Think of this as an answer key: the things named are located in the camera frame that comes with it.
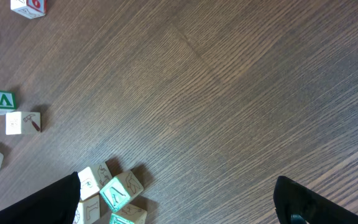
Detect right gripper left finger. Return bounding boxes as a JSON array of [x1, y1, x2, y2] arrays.
[[0, 172, 80, 224]]

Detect blue edged picture block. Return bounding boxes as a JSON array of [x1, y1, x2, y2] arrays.
[[78, 162, 112, 200]]

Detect green letter N block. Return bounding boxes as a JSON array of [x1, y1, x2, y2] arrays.
[[109, 203, 147, 224]]

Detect green letter A block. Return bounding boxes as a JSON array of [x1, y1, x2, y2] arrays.
[[99, 170, 144, 212]]

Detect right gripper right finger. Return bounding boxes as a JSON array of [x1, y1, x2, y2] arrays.
[[273, 175, 358, 224]]

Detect red letter Y block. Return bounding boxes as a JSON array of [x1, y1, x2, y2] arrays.
[[10, 0, 47, 19]]

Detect plain wooden picture block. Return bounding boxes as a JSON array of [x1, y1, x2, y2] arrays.
[[6, 111, 42, 135]]

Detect red edged wooden block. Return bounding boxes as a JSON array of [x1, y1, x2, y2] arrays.
[[73, 195, 100, 224]]

